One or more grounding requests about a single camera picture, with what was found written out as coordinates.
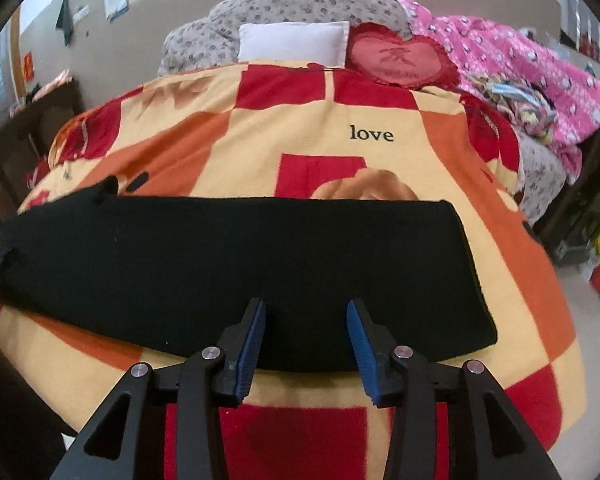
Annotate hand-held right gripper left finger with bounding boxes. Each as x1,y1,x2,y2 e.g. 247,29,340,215
47,297,267,480

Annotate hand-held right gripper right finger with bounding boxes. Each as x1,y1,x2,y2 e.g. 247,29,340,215
346,299,563,480

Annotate black pants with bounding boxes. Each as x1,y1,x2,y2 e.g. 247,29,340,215
0,191,498,373

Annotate dark wooden desk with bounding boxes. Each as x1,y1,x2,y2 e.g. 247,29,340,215
0,77,86,221

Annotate pink cloth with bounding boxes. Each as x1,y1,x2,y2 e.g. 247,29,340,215
30,71,73,103

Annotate orange red printed blanket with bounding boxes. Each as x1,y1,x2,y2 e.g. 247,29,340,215
0,60,588,480

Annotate grey floral bed sheet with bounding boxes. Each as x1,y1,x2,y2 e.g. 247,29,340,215
517,135,566,226

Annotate dark hanging cloth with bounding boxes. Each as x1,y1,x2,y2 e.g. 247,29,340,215
55,0,74,46

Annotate colourful crumpled cloth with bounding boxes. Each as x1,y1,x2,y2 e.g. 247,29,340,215
462,72,556,136

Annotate red heart cushion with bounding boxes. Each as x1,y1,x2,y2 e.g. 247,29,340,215
341,22,463,92

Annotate white pillow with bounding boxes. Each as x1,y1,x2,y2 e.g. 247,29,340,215
237,21,351,67

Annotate pink printed quilt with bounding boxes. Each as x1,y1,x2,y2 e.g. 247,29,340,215
397,0,600,183

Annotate grey floral pillows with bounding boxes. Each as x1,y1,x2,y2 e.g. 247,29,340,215
160,0,413,78

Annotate metal rack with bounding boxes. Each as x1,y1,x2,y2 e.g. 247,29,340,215
560,0,600,56

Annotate dark wooden bed frame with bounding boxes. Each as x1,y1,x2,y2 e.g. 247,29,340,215
535,115,600,266

